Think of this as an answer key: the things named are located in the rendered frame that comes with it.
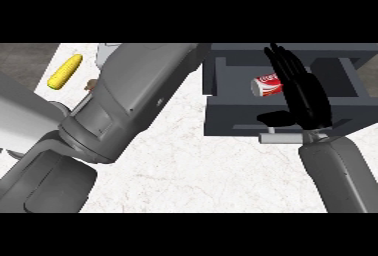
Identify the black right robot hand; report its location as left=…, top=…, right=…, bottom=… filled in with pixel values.
left=255, top=42, right=335, bottom=131

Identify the red soda can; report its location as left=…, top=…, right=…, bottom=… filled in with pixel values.
left=249, top=72, right=285, bottom=98

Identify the dark grey drawer front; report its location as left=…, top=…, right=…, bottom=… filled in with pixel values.
left=202, top=95, right=378, bottom=138

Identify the dark grey open drawer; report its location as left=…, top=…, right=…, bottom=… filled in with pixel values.
left=201, top=55, right=372, bottom=100

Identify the dark grey cabinet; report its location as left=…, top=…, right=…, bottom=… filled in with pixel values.
left=208, top=42, right=378, bottom=68

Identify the pale grey object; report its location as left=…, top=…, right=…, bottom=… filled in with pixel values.
left=94, top=42, right=122, bottom=69

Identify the small brown object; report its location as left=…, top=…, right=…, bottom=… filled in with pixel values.
left=83, top=78, right=99, bottom=92

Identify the yellow corn cob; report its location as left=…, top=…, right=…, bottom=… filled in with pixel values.
left=46, top=53, right=84, bottom=91

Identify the pale grey drawer handle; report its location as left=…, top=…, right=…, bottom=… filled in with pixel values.
left=258, top=125, right=310, bottom=145

